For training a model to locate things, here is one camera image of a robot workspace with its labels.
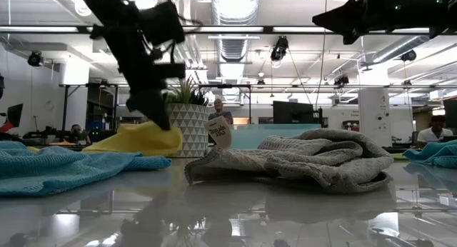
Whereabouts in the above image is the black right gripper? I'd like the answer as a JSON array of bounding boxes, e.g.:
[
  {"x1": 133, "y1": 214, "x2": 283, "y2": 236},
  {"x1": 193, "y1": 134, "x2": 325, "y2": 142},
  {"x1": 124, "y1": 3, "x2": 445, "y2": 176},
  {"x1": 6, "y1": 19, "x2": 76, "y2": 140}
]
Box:
[{"x1": 312, "y1": 0, "x2": 431, "y2": 45}]

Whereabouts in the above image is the grey waffle-weave towel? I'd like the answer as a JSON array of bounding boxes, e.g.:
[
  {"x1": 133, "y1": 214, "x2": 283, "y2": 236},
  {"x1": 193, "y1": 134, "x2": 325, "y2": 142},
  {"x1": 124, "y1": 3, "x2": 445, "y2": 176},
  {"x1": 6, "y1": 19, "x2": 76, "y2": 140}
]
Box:
[{"x1": 184, "y1": 115, "x2": 394, "y2": 195}]

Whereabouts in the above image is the light blue microfiber towel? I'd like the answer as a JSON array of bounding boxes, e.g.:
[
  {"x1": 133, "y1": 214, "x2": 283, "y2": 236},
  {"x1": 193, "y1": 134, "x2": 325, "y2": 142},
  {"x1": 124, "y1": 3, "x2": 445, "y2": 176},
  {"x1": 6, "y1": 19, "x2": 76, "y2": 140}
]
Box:
[{"x1": 0, "y1": 140, "x2": 172, "y2": 197}]

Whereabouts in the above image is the translucent teal plastic bin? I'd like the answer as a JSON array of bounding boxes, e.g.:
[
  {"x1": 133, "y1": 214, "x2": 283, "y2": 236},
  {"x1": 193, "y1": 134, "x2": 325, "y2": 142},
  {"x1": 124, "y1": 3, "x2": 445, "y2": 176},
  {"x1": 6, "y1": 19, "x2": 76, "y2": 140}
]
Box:
[{"x1": 228, "y1": 123, "x2": 322, "y2": 151}]

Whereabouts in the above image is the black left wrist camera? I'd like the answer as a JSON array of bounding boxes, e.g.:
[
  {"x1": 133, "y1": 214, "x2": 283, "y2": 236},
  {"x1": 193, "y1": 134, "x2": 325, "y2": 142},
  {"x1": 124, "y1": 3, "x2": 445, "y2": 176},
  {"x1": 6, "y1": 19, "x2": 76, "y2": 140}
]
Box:
[{"x1": 138, "y1": 1, "x2": 186, "y2": 45}]

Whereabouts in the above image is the silver ceiling air duct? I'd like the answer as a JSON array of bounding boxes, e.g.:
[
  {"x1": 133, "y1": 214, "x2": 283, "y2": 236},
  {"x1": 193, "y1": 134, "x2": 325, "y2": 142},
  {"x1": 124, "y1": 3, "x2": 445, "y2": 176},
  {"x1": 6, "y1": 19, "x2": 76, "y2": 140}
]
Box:
[{"x1": 210, "y1": 0, "x2": 261, "y2": 101}]

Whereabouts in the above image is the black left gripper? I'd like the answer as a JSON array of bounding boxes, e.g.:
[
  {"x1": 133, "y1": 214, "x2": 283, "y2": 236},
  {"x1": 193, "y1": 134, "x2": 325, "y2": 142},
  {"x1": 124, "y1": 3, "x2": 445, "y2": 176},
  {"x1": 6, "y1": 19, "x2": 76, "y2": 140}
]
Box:
[{"x1": 91, "y1": 24, "x2": 186, "y2": 131}]

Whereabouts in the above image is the person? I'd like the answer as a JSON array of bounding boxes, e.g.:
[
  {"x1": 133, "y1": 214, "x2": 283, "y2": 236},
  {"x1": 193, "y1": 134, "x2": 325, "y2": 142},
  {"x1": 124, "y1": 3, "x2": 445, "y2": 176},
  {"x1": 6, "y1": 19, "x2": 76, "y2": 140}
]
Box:
[
  {"x1": 416, "y1": 114, "x2": 454, "y2": 148},
  {"x1": 69, "y1": 123, "x2": 92, "y2": 145},
  {"x1": 208, "y1": 99, "x2": 233, "y2": 125}
]

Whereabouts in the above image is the triangle-patterned plant pot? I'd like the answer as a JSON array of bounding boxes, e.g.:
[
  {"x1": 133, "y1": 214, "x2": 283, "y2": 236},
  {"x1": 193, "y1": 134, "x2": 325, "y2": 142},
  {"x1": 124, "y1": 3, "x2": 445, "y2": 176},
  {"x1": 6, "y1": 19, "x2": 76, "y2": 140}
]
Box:
[{"x1": 167, "y1": 103, "x2": 209, "y2": 158}]

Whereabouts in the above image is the black crossbar with light strips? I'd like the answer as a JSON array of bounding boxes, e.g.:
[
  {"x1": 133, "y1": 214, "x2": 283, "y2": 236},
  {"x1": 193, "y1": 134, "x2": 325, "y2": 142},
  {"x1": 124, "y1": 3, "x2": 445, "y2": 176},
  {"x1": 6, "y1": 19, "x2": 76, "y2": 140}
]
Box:
[{"x1": 0, "y1": 24, "x2": 457, "y2": 36}]

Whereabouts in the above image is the teal microfiber towel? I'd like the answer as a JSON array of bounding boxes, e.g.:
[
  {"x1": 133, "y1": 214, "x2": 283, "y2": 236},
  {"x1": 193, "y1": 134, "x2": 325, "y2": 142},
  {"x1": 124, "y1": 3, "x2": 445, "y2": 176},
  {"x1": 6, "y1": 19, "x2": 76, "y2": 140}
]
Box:
[{"x1": 403, "y1": 139, "x2": 457, "y2": 169}]

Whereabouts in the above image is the black shelf rack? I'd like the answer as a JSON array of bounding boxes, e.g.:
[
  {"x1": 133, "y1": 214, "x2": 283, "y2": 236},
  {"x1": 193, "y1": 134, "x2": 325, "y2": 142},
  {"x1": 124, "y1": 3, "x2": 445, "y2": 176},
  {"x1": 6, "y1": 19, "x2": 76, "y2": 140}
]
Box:
[{"x1": 59, "y1": 83, "x2": 119, "y2": 141}]

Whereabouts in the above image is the white building column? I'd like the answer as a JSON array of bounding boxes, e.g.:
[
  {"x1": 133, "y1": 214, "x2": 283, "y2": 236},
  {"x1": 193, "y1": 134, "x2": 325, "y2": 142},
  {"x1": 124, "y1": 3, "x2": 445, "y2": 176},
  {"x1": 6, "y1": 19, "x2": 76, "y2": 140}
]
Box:
[{"x1": 358, "y1": 88, "x2": 393, "y2": 148}]

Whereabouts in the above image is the green succulent plant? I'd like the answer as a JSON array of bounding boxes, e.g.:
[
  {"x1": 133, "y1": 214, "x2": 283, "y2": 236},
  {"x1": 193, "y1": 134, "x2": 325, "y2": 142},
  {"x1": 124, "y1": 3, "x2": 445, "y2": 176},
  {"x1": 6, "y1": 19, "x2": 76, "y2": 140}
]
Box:
[{"x1": 167, "y1": 77, "x2": 210, "y2": 107}]

